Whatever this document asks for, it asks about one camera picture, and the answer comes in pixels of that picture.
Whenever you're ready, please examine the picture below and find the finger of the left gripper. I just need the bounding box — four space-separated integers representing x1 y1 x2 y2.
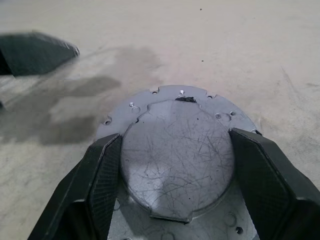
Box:
0 30 81 78

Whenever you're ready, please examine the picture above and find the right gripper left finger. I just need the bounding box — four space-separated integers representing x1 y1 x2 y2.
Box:
26 132 123 240

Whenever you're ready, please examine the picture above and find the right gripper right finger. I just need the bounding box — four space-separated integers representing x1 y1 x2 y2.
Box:
228 126 320 240

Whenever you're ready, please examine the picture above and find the small grey gear disc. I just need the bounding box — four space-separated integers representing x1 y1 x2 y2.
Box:
96 84 263 240

